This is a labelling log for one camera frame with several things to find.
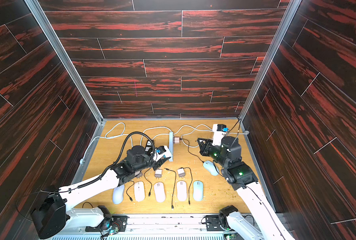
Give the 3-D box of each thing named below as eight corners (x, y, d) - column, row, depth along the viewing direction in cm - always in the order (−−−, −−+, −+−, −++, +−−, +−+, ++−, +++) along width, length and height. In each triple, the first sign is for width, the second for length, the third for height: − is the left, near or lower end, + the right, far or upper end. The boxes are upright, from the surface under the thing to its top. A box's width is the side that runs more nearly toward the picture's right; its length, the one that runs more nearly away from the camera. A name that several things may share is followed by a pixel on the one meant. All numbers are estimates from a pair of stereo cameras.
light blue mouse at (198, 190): (193, 201, 83) (193, 199, 80) (192, 182, 89) (192, 180, 87) (204, 201, 83) (205, 199, 80) (202, 182, 89) (202, 180, 87)
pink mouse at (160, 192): (155, 203, 82) (155, 202, 80) (154, 183, 89) (153, 182, 87) (166, 201, 82) (166, 200, 81) (163, 182, 89) (163, 180, 88)
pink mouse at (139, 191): (136, 202, 82) (135, 201, 80) (134, 183, 89) (133, 181, 87) (146, 200, 83) (145, 199, 81) (144, 181, 90) (143, 179, 88)
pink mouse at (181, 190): (176, 201, 82) (176, 199, 81) (176, 182, 89) (176, 180, 87) (187, 201, 82) (187, 199, 81) (186, 182, 89) (186, 180, 87)
